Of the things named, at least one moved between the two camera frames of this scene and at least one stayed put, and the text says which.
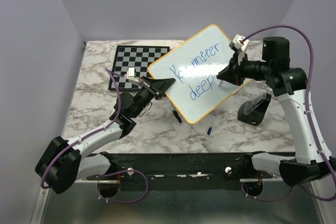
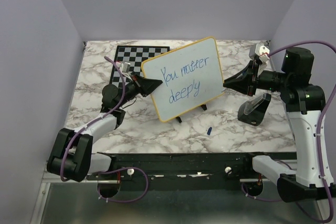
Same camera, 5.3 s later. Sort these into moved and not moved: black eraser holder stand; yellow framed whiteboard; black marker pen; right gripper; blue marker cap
Moved: yellow framed whiteboard; right gripper; black marker pen
Not moved: black eraser holder stand; blue marker cap
